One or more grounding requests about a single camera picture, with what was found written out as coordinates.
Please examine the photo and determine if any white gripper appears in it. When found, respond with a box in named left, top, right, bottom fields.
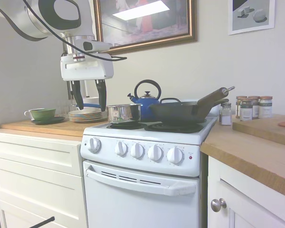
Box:
left=60, top=53, right=115, bottom=112

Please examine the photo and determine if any white burner knob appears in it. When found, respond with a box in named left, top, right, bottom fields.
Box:
left=130, top=142, right=145, bottom=159
left=147, top=144, right=164, bottom=162
left=166, top=146, right=184, bottom=164
left=114, top=140, right=129, bottom=157

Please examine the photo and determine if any black coil stove burner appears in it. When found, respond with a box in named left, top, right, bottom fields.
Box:
left=106, top=121, right=148, bottom=130
left=144, top=118, right=208, bottom=134

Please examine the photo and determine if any white electric stove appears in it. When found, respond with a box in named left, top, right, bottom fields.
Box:
left=80, top=98, right=219, bottom=228

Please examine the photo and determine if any white bowl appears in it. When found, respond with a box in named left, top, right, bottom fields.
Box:
left=81, top=96, right=102, bottom=105

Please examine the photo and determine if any cream dinner plate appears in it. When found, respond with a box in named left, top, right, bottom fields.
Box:
left=67, top=113, right=105, bottom=118
left=68, top=116, right=105, bottom=121
left=68, top=115, right=105, bottom=120
left=67, top=111, right=105, bottom=116

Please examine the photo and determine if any clear drinking glass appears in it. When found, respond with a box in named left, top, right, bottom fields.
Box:
left=61, top=99, right=77, bottom=114

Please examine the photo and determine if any stack of white plates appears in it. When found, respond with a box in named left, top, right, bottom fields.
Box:
left=70, top=118, right=104, bottom=124

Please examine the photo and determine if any dark saucer plate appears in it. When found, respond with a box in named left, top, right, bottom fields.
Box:
left=30, top=116, right=66, bottom=125

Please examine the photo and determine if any green cup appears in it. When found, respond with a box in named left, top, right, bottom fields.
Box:
left=29, top=108, right=57, bottom=121

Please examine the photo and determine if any large white oven dial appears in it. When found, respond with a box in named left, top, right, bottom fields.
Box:
left=88, top=137, right=102, bottom=154

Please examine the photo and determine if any gold framed painting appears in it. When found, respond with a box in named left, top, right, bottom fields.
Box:
left=93, top=0, right=198, bottom=56

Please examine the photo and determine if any white drawer cabinet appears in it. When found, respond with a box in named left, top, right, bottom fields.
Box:
left=0, top=132, right=88, bottom=228

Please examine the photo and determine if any glass salt shaker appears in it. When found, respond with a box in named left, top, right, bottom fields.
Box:
left=219, top=102, right=233, bottom=126

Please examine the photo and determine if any silver cabinet knob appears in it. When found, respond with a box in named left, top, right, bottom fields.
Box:
left=210, top=198, right=228, bottom=213

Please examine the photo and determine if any thick wooden cutting board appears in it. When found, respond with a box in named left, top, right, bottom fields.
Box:
left=232, top=115, right=285, bottom=148

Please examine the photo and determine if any grey geometric shapes print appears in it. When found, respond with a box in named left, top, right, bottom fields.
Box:
left=228, top=0, right=276, bottom=36

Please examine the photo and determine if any white cabinet door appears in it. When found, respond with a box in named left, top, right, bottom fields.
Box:
left=208, top=155, right=285, bottom=228

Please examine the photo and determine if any steel saucepan blue handle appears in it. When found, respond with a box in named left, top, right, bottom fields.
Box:
left=82, top=102, right=142, bottom=124

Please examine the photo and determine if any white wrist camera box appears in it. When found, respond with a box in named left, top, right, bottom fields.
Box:
left=82, top=40, right=113, bottom=52

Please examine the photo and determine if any blue kettle black handle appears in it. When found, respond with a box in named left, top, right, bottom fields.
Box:
left=127, top=79, right=162, bottom=121

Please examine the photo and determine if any white cup with handle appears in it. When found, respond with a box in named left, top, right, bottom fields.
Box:
left=24, top=108, right=45, bottom=118

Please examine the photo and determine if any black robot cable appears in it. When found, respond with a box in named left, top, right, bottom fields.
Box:
left=0, top=0, right=128, bottom=61

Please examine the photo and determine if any black wok wooden handle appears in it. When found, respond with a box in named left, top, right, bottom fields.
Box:
left=148, top=85, right=236, bottom=124

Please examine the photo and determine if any white oven door with handle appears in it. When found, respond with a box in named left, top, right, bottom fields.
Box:
left=82, top=159, right=201, bottom=228

